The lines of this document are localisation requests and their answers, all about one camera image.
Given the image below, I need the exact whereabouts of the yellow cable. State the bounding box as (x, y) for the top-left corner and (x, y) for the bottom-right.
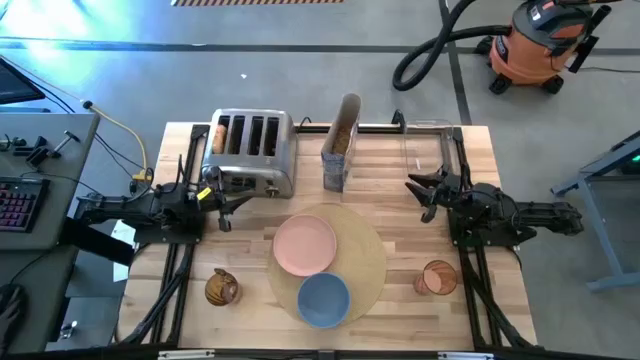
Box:
(82, 99), (154, 182)

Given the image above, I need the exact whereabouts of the silver metal bracket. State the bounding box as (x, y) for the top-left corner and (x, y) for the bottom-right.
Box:
(158, 349), (216, 360)
(438, 351), (495, 360)

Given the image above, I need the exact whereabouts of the small metal clamp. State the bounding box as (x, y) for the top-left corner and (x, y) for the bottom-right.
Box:
(58, 319), (80, 342)

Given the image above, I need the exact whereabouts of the black device with green light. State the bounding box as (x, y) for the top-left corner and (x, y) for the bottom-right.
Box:
(612, 130), (640, 176)

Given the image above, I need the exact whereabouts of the round woven straw placemat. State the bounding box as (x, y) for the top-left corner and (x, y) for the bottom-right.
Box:
(266, 202), (389, 325)

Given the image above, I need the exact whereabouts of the black vacuum hose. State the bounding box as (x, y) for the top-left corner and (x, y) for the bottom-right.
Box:
(392, 0), (512, 93)

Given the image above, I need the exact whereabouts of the pink plate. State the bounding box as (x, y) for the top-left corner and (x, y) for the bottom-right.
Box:
(272, 213), (339, 278)

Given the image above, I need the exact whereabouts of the blue bowl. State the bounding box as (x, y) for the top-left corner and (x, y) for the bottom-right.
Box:
(296, 271), (352, 330)

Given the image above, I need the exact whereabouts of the orange shop vacuum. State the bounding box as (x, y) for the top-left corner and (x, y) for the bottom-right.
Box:
(487, 0), (614, 95)

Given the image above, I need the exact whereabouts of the black aluminium crossbar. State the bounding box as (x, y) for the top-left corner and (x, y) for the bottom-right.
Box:
(294, 123), (454, 135)

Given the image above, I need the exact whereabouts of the white paper sheet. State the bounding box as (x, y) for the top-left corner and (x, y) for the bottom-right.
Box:
(110, 219), (137, 284)

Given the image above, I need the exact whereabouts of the black keyboard with red backlight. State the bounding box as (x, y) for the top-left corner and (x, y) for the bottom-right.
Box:
(0, 175), (51, 234)

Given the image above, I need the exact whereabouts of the pink-orange drinking glass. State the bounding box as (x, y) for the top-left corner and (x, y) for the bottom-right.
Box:
(413, 259), (459, 297)

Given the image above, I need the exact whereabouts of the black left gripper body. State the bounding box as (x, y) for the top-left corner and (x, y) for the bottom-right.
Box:
(197, 167), (233, 232)

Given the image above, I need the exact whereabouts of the black table edge rail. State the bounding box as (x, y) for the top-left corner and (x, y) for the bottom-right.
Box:
(0, 343), (640, 360)

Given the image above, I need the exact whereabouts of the silver four-slot toaster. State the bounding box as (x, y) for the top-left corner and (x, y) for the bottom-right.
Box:
(200, 107), (299, 200)

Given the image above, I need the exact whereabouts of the grey-blue metal table frame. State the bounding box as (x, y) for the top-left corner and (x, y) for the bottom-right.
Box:
(549, 128), (640, 294)

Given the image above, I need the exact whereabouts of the black diagonal panel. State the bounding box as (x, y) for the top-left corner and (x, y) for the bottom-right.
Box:
(58, 217), (137, 267)

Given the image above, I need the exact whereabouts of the amber ribbed glass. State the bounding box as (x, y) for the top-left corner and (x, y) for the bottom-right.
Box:
(204, 267), (242, 308)

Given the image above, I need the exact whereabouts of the dark grey side desk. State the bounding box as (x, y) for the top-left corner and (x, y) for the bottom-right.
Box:
(0, 243), (81, 354)

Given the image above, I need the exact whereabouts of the clear plastic bin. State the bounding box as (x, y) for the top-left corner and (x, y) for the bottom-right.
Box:
(402, 118), (457, 189)

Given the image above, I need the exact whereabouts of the black computer monitor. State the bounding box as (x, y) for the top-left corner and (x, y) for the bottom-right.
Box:
(0, 55), (46, 106)

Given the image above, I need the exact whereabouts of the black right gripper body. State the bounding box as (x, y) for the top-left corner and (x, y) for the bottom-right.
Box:
(422, 164), (469, 224)

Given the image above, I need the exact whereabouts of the clear cereal container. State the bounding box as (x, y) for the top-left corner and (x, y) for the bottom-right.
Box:
(320, 92), (363, 194)

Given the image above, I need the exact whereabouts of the black desk clamp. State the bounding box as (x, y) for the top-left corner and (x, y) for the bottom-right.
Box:
(24, 130), (81, 169)

